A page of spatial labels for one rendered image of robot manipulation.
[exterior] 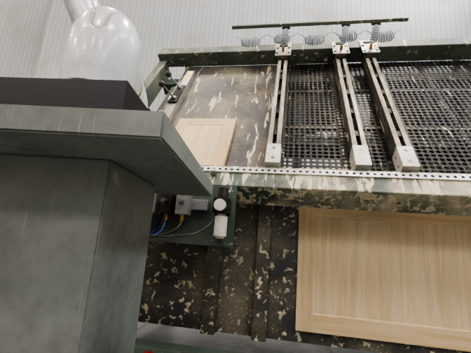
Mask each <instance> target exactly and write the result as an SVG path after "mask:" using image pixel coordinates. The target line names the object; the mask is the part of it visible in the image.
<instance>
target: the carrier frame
mask: <svg viewBox="0 0 471 353"><path fill-rule="evenodd" d="M298 234H299V207H285V206H271V205H246V204H236V207H235V225H234V235H233V247H215V246H205V245H197V244H179V243H170V242H153V241H149V243H148V249H147V255H146V265H145V271H144V281H143V287H142V297H141V302H140V308H139V318H138V321H139V322H145V323H150V324H161V325H167V326H177V327H183V328H193V329H199V330H200V333H201V334H207V335H214V334H215V332H221V333H232V334H237V335H248V336H251V340H254V341H260V342H266V339H267V338H270V339H276V340H286V341H292V342H302V343H308V344H314V345H324V346H330V347H340V348H346V349H356V350H362V351H368V352H378V353H471V352H465V351H459V350H452V349H442V348H436V347H425V346H419V345H408V344H402V343H396V342H385V341H379V340H367V339H361V338H351V337H345V336H339V335H327V334H321V333H311V332H305V331H296V330H295V323H296V279H297V256H298ZM145 351H151V352H153V353H242V352H233V351H228V350H222V349H212V348H207V347H198V346H192V345H183V344H177V343H172V342H162V341H157V340H147V339H142V338H136V339H135V349H134V353H143V352H145Z"/></svg>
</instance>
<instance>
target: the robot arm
mask: <svg viewBox="0 0 471 353"><path fill-rule="evenodd" d="M63 1H64V4H65V6H66V9H67V12H68V14H69V18H70V20H71V23H72V26H71V29H70V30H69V34H68V37H67V40H66V43H65V46H64V51H63V54H62V60H61V65H60V75H59V78H70V79H95V80H120V81H128V82H129V84H130V85H131V86H132V88H133V89H134V91H135V92H136V93H137V94H138V96H139V98H140V99H141V100H142V101H143V103H144V104H145V106H146V107H147V109H148V110H149V111H150V109H149V108H148V100H147V95H146V90H145V87H144V84H143V81H142V70H141V56H140V54H141V42H140V39H139V35H138V33H137V30H136V29H135V26H134V24H133V23H132V22H131V20H130V19H129V18H127V17H126V16H125V15H124V14H123V13H122V12H120V11H118V10H116V9H115V8H111V7H108V6H101V5H100V3H99V0H63Z"/></svg>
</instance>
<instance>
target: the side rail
mask: <svg viewBox="0 0 471 353"><path fill-rule="evenodd" d="M166 71H169V66H168V61H160V62H159V63H158V64H157V65H156V66H155V68H154V69H153V70H152V72H151V73H150V74H149V75H148V76H147V78H146V79H145V81H144V82H143V84H144V87H145V90H146V95H147V100H148V108H149V107H150V106H151V104H152V103H153V101H154V100H155V98H156V97H157V95H158V93H159V92H160V91H161V89H162V87H160V86H159V85H158V82H159V81H165V79H169V78H168V77H166V76H165V72H166Z"/></svg>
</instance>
